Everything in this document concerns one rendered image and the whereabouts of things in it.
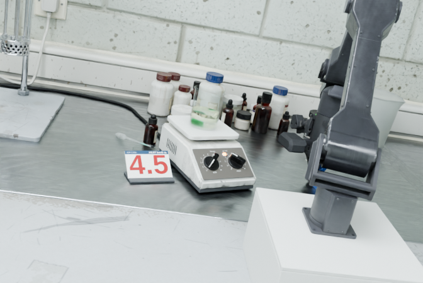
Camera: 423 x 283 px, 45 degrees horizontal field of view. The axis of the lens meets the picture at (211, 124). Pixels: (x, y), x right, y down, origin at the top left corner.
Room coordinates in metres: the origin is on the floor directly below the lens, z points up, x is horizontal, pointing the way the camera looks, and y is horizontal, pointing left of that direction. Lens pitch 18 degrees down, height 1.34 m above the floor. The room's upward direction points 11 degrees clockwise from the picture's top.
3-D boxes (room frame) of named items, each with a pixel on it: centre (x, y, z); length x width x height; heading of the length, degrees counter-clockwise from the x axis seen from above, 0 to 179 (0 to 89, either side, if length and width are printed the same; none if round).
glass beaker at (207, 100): (1.02, 0.02, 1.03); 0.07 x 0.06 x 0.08; 55
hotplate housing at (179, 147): (1.01, 0.00, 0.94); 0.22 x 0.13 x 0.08; 32
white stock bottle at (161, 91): (1.31, 0.15, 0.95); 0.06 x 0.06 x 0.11
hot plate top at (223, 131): (1.03, 0.02, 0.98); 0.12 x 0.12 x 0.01; 32
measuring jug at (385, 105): (1.42, -0.43, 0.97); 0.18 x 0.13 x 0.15; 49
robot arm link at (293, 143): (1.06, -0.24, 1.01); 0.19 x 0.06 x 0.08; 111
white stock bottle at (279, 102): (1.40, -0.17, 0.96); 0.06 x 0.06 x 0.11
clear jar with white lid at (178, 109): (1.14, 0.07, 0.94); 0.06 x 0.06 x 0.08
